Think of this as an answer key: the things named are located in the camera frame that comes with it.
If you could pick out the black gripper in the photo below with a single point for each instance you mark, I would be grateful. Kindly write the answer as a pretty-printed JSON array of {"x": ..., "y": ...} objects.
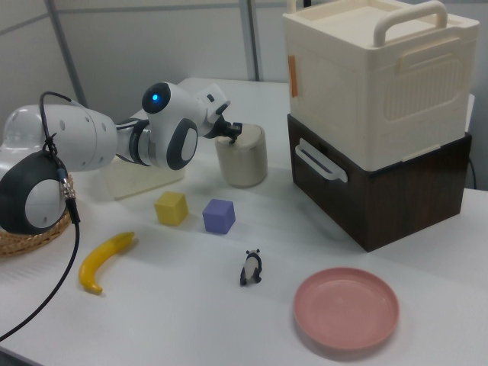
[{"x": 219, "y": 126}]

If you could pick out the beige round trash can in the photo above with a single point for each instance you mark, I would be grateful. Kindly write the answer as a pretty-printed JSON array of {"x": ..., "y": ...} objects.
[{"x": 244, "y": 160}]

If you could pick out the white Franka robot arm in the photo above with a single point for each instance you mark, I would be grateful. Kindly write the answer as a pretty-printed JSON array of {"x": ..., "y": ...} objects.
[{"x": 87, "y": 145}]

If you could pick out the purple cube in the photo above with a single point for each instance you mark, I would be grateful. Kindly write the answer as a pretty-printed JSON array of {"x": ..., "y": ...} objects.
[{"x": 218, "y": 216}]

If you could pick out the yellow cube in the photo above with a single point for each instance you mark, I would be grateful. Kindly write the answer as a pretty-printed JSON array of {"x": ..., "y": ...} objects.
[{"x": 171, "y": 207}]

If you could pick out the cream plastic tub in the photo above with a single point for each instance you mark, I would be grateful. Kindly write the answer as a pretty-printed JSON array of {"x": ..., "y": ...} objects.
[{"x": 133, "y": 181}]

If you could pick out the panda figurine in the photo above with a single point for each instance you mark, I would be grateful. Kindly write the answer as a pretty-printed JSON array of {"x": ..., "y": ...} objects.
[{"x": 251, "y": 268}]

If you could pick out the dark brown wooden drawer box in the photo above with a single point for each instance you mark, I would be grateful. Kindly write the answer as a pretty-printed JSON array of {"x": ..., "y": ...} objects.
[{"x": 381, "y": 206}]

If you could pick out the yellow toy banana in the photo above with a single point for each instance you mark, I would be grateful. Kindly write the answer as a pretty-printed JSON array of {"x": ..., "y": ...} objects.
[{"x": 101, "y": 263}]

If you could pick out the pink plastic plate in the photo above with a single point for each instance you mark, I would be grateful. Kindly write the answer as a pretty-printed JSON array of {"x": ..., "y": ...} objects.
[{"x": 346, "y": 308}]

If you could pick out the woven wicker basket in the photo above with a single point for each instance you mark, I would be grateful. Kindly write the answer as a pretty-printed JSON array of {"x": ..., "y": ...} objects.
[{"x": 26, "y": 242}]

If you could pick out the grey vertical frame pole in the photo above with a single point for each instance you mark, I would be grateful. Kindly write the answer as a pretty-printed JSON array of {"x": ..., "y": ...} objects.
[{"x": 253, "y": 38}]

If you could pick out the grey slanted frame pole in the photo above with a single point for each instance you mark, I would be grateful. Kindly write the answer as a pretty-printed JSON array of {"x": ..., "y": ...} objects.
[{"x": 66, "y": 49}]

